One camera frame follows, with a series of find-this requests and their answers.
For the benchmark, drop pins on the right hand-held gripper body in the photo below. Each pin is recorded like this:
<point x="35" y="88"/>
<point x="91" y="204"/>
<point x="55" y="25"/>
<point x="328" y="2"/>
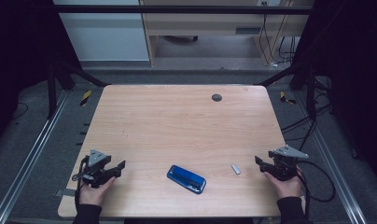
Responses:
<point x="284" y="169"/>

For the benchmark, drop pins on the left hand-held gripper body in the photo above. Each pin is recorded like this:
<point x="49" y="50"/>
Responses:
<point x="96" y="174"/>

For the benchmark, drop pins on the silver staple strip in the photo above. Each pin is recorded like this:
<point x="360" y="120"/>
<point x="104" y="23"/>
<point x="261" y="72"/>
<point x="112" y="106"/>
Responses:
<point x="235" y="169"/>

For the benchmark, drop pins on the blue stapler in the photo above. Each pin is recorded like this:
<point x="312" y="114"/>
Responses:
<point x="186" y="179"/>

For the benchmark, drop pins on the person's right hand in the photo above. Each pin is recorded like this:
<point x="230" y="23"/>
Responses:
<point x="287" y="188"/>

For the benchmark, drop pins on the person's left hand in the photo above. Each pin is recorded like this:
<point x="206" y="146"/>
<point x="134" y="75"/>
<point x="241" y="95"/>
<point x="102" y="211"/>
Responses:
<point x="91" y="195"/>

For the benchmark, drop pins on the grey tape piece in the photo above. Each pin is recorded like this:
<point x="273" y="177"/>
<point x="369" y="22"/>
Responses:
<point x="62" y="192"/>

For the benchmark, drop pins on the yellow clamp right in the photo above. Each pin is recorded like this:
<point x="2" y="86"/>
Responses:
<point x="283" y="97"/>

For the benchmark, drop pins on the yellow clamp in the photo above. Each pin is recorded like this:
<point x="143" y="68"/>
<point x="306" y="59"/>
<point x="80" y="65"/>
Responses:
<point x="86" y="98"/>
<point x="283" y="97"/>

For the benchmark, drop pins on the yellow clamp left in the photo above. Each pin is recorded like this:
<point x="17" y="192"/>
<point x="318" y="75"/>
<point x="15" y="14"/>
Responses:
<point x="86" y="98"/>

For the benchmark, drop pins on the dark round table grommet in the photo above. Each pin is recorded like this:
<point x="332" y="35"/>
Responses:
<point x="216" y="97"/>

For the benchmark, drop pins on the black curtain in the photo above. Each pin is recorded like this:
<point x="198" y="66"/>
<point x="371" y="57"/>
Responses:
<point x="18" y="62"/>
<point x="357" y="77"/>

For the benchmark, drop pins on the white cabinet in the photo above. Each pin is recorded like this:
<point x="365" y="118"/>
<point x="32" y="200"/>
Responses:
<point x="105" y="37"/>

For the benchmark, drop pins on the black horizontal bar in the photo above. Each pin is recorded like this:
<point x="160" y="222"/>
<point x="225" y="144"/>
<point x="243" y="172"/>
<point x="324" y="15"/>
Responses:
<point x="177" y="9"/>

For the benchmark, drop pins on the aluminium floor rail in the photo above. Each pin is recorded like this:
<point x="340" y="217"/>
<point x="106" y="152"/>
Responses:
<point x="332" y="161"/>
<point x="28" y="161"/>

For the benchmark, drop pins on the black frame strut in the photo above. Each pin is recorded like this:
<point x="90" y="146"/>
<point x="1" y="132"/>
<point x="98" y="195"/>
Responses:
<point x="51" y="90"/>
<point x="310" y="93"/>

